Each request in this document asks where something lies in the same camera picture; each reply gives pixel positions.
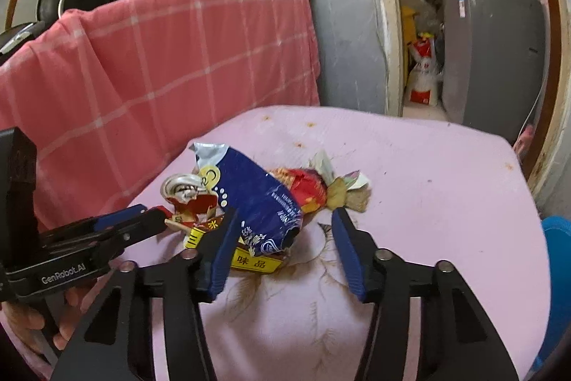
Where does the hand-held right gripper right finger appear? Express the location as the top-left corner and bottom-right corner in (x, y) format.
(331, 207), (520, 381)

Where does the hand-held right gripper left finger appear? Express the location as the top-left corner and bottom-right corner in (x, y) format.
(51, 207), (251, 381)

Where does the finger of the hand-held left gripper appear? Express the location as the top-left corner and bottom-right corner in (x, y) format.
(40, 205), (149, 242)
(42, 208), (169, 270)

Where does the crushed red drink can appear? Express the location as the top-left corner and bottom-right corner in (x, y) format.
(161, 172), (219, 225)

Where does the blue snack bag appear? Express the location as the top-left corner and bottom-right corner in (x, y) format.
(190, 142), (304, 257)

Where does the blue plastic bucket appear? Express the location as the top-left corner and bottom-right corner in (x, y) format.
(533, 216), (571, 368)

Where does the person's left hand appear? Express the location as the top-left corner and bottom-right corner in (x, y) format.
(2, 280), (96, 354)

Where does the yellow red seasoning packet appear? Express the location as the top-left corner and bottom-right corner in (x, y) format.
(165, 215), (290, 277)

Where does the white green paper scrap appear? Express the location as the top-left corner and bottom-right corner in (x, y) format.
(339, 170), (372, 191)
(310, 150), (335, 185)

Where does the red snack wrapper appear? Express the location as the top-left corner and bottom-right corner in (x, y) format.
(268, 167), (333, 210)

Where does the pink tablecloth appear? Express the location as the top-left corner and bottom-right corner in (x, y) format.
(0, 104), (554, 381)

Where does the pink checked cloth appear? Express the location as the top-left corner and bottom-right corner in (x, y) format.
(0, 0), (321, 230)

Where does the white red rice bag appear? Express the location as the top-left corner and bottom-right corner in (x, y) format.
(404, 35), (442, 105)

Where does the yellow bag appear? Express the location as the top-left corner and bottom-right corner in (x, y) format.
(401, 6), (418, 96)

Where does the grey appliance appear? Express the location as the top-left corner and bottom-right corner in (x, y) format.
(441, 0), (547, 145)

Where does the door frame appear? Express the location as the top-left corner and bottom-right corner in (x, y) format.
(366, 0), (564, 185)

